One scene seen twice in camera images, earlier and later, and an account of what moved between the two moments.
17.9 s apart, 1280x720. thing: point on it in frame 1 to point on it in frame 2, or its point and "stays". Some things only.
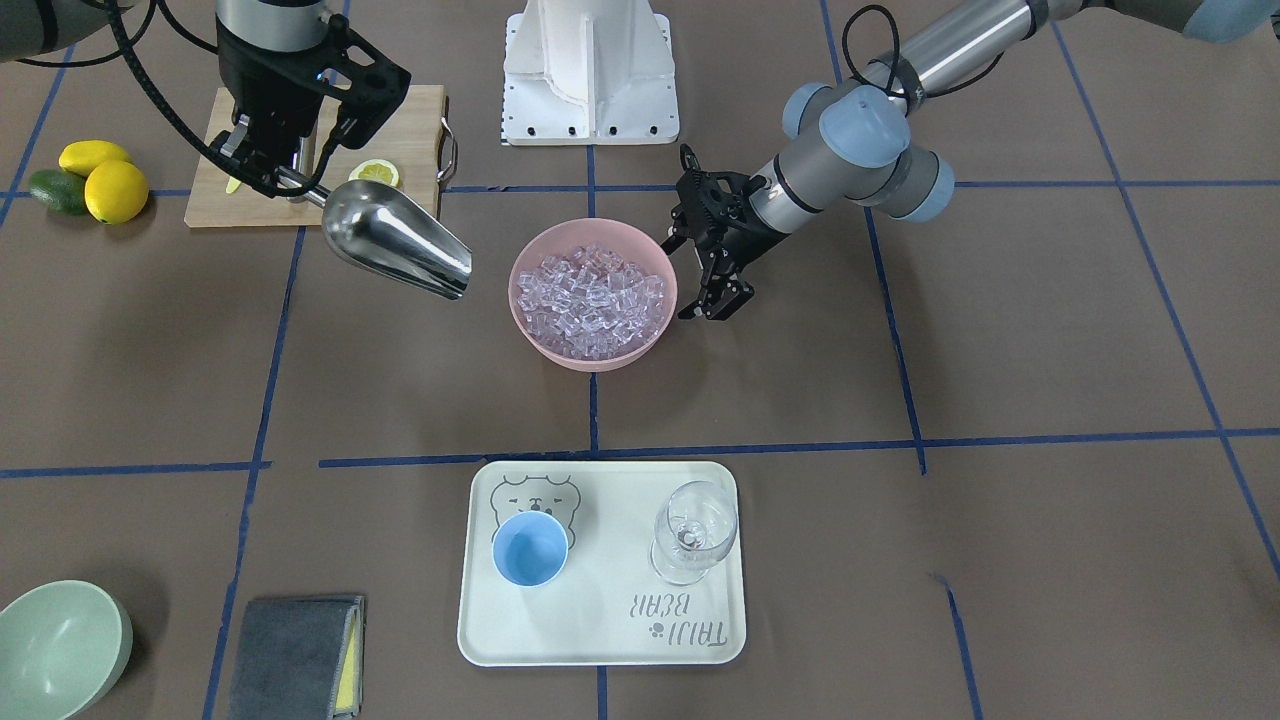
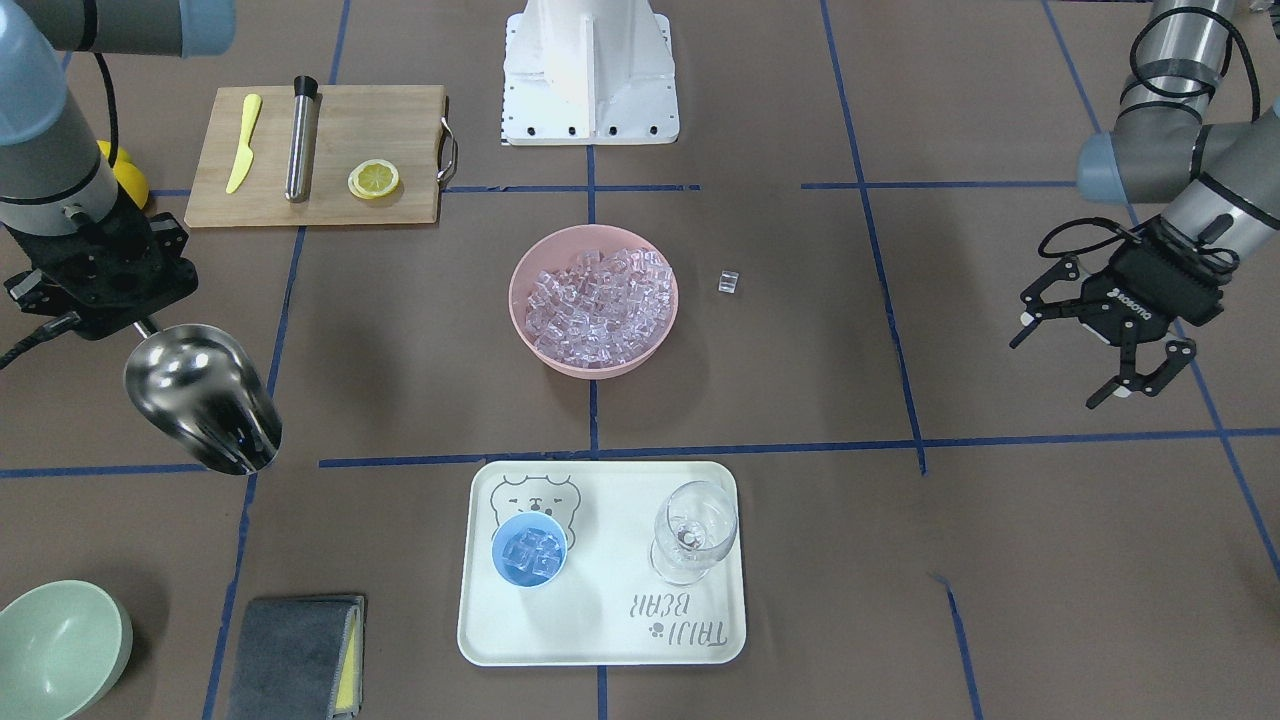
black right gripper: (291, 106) to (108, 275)
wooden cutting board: (414, 150) stays
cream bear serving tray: (602, 563) stays
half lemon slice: (376, 170) stays
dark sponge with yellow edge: (300, 659) stays
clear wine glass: (696, 522) stays
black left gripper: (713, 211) to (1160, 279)
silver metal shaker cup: (382, 231) to (200, 389)
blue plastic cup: (530, 548) stays
